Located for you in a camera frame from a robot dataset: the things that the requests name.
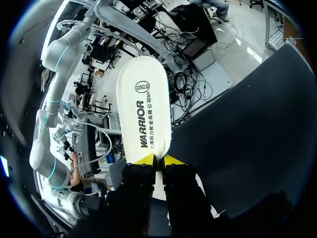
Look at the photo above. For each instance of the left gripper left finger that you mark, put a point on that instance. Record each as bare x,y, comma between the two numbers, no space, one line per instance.
138,176

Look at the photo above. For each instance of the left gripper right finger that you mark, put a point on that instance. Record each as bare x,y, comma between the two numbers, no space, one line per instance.
178,181

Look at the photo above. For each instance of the white shoe insole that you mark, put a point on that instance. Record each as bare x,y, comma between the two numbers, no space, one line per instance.
143,104

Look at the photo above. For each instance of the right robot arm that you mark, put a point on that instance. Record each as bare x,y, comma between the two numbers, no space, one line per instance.
53,111

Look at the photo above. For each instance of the person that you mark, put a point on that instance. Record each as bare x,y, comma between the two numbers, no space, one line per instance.
76,177

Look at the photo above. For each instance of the person's legs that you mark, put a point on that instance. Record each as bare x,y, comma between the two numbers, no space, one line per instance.
220,8

